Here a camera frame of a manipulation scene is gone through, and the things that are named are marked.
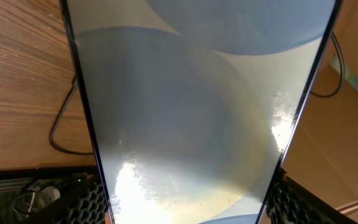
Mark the blue screen Galaxy smartphone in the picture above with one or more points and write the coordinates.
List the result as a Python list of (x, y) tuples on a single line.
[(191, 105)]

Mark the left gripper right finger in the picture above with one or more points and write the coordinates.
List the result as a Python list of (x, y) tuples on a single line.
[(289, 202)]

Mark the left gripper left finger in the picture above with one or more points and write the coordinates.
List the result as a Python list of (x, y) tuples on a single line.
[(85, 203)]

